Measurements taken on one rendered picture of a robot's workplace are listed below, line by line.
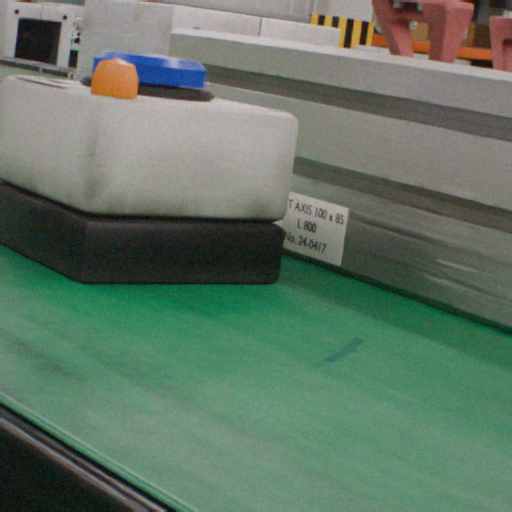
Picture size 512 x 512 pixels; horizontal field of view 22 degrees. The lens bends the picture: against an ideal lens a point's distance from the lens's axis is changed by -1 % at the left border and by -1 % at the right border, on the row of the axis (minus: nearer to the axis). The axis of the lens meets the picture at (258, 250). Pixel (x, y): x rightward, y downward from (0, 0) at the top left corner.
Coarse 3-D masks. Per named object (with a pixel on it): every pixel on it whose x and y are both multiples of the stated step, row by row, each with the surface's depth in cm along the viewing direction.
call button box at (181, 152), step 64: (0, 128) 46; (64, 128) 42; (128, 128) 41; (192, 128) 42; (256, 128) 44; (0, 192) 46; (64, 192) 42; (128, 192) 41; (192, 192) 43; (256, 192) 44; (64, 256) 42; (128, 256) 42; (192, 256) 43; (256, 256) 45
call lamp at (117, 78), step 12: (108, 60) 41; (120, 60) 41; (96, 72) 41; (108, 72) 41; (120, 72) 41; (132, 72) 41; (96, 84) 41; (108, 84) 41; (120, 84) 41; (132, 84) 41; (120, 96) 41; (132, 96) 41
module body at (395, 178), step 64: (256, 64) 54; (320, 64) 51; (384, 64) 47; (448, 64) 45; (320, 128) 51; (384, 128) 47; (448, 128) 46; (320, 192) 50; (384, 192) 49; (448, 192) 45; (320, 256) 50; (384, 256) 47; (448, 256) 45
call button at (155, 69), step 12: (96, 60) 45; (132, 60) 44; (144, 60) 44; (156, 60) 44; (168, 60) 44; (180, 60) 44; (192, 60) 46; (144, 72) 44; (156, 72) 44; (168, 72) 44; (180, 72) 44; (192, 72) 44; (204, 72) 45; (144, 84) 44; (156, 84) 44; (168, 84) 44; (180, 84) 44; (192, 84) 44; (204, 84) 45
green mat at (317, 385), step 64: (0, 256) 44; (0, 320) 35; (64, 320) 36; (128, 320) 37; (192, 320) 38; (256, 320) 40; (320, 320) 41; (384, 320) 42; (448, 320) 43; (0, 384) 29; (64, 384) 30; (128, 384) 31; (192, 384) 31; (256, 384) 32; (320, 384) 33; (384, 384) 34; (448, 384) 35; (128, 448) 26; (192, 448) 26; (256, 448) 27; (320, 448) 28; (384, 448) 28; (448, 448) 29
